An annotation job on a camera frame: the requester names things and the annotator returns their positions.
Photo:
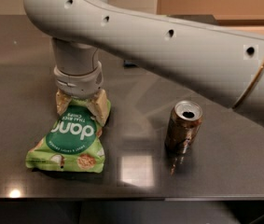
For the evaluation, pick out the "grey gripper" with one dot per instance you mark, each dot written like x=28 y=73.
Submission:
x=79 y=84

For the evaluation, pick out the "green rice chip bag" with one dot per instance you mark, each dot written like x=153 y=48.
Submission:
x=72 y=145

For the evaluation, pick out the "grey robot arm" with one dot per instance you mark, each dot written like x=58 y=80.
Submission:
x=223 y=65

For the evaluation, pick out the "dark blue rxbar wrapper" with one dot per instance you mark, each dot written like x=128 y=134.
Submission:
x=128 y=64

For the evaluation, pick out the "brown soda can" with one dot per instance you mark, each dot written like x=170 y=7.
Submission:
x=183 y=126

